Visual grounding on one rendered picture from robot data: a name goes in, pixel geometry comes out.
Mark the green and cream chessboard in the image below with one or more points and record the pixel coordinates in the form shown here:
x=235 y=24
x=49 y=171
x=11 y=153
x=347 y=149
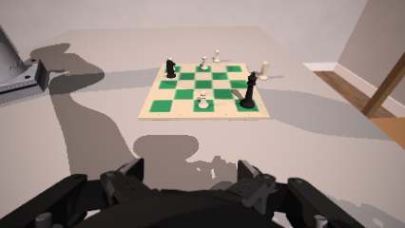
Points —
x=177 y=99

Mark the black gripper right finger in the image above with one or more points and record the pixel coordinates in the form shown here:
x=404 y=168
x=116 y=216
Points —
x=304 y=205

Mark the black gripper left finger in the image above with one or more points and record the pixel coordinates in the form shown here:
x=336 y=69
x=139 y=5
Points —
x=67 y=202

